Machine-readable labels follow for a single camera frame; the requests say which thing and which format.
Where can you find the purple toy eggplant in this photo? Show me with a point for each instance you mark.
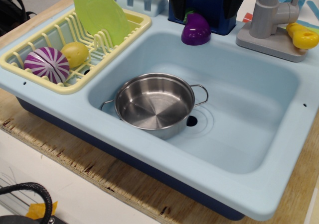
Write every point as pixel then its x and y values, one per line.
pixel 197 30

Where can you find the stainless steel pot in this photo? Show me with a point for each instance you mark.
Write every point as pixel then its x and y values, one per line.
pixel 157 103

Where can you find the orange red block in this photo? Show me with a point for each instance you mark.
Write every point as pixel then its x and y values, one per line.
pixel 247 18

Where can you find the grey toy faucet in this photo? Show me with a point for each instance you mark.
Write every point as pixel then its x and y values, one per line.
pixel 263 33

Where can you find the green plastic plate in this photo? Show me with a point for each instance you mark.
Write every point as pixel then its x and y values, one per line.
pixel 96 15

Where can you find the yellow toy potato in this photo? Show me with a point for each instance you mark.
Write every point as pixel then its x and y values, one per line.
pixel 76 53

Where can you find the yellow dish drying rack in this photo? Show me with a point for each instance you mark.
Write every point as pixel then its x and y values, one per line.
pixel 68 28

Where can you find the light blue toy sink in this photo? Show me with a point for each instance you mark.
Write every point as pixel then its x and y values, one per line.
pixel 254 115

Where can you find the purple striped toy onion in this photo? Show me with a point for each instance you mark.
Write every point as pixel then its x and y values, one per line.
pixel 49 62

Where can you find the black backpack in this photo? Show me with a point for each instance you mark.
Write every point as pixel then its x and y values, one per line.
pixel 12 16

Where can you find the black base with screw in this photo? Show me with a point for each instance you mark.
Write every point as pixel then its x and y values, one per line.
pixel 13 219

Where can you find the yellow tape piece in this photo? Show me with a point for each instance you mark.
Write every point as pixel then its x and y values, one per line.
pixel 36 211

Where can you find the yellow faucet handle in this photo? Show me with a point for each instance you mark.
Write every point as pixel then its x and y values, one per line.
pixel 302 37

